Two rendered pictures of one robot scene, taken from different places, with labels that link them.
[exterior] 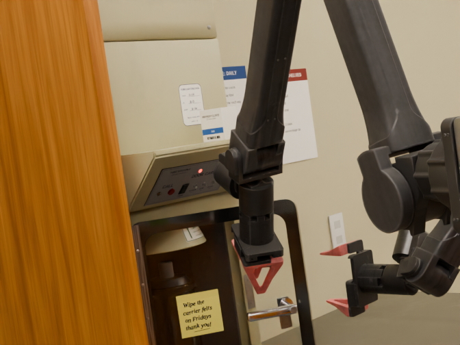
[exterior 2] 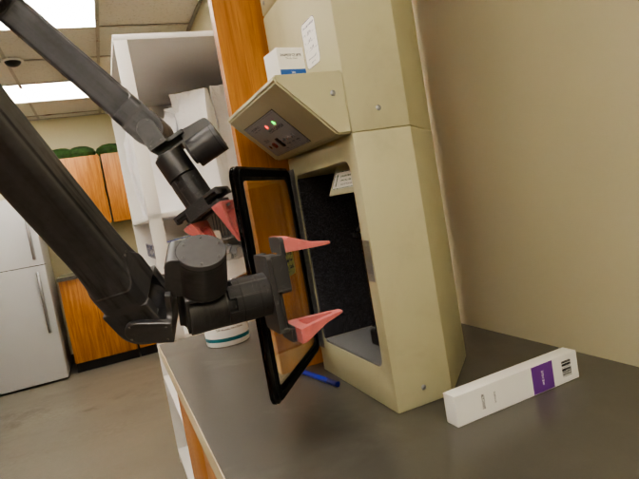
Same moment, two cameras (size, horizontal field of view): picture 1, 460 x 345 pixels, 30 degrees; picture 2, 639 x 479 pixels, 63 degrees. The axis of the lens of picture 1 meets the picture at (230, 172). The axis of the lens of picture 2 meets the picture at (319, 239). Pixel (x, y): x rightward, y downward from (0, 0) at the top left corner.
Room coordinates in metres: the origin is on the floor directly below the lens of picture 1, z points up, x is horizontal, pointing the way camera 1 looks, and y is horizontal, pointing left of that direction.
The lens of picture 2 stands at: (2.02, -0.82, 1.32)
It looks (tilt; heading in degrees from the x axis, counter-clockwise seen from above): 4 degrees down; 115
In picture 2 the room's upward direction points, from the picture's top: 10 degrees counter-clockwise
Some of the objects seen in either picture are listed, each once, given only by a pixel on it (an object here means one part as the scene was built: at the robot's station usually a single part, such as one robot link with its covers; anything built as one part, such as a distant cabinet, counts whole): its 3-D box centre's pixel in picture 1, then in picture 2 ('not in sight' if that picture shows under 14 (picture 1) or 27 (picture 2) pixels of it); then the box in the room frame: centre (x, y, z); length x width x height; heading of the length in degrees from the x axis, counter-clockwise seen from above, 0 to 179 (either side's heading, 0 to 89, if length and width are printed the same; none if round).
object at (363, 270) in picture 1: (374, 278); (252, 296); (1.64, -0.25, 1.20); 0.07 x 0.07 x 0.10; 46
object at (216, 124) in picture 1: (220, 124); (285, 69); (1.62, 0.01, 1.54); 0.05 x 0.05 x 0.06; 55
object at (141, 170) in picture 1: (200, 170); (281, 124); (1.57, 0.05, 1.46); 0.32 x 0.12 x 0.10; 137
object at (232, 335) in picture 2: not in sight; (223, 316); (1.06, 0.45, 1.02); 0.13 x 0.13 x 0.15
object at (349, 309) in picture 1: (346, 294); (308, 309); (1.69, -0.19, 1.17); 0.09 x 0.07 x 0.07; 46
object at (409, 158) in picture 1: (419, 191); not in sight; (0.98, -0.21, 1.43); 0.10 x 0.05 x 0.09; 24
